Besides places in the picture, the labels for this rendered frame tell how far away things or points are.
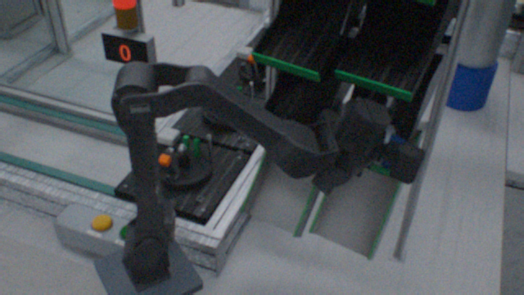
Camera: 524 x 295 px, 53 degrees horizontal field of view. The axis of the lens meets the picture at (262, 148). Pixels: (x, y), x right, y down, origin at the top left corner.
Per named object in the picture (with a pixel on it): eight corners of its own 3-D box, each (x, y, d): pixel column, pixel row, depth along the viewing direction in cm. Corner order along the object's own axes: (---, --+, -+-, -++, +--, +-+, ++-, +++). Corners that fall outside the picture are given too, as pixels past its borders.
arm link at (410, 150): (396, 201, 80) (409, 165, 77) (294, 151, 88) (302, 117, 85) (414, 182, 86) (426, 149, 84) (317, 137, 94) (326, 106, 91)
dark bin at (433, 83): (392, 179, 94) (392, 159, 87) (326, 153, 99) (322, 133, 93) (449, 61, 103) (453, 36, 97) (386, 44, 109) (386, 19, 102)
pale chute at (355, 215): (372, 260, 104) (369, 260, 100) (313, 233, 110) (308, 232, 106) (426, 129, 106) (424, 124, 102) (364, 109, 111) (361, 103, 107)
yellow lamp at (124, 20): (131, 31, 120) (128, 11, 117) (112, 27, 122) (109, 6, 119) (142, 23, 124) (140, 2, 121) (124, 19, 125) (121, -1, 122)
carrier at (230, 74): (284, 108, 153) (286, 70, 145) (209, 91, 159) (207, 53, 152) (309, 70, 170) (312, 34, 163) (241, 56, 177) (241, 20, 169)
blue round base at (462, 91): (483, 116, 168) (498, 75, 159) (433, 106, 172) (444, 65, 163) (486, 93, 180) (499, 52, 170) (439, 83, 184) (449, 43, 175)
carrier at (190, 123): (251, 157, 135) (252, 117, 127) (169, 135, 141) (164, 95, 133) (283, 109, 152) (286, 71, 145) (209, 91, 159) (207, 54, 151)
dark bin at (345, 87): (311, 157, 98) (306, 137, 91) (252, 134, 103) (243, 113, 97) (373, 47, 108) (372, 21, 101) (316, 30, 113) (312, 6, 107)
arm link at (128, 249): (123, 270, 85) (117, 243, 81) (129, 229, 92) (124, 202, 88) (164, 268, 85) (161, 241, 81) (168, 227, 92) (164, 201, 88)
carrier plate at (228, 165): (207, 224, 116) (207, 218, 114) (114, 195, 122) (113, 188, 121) (249, 161, 133) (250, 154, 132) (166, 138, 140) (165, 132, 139)
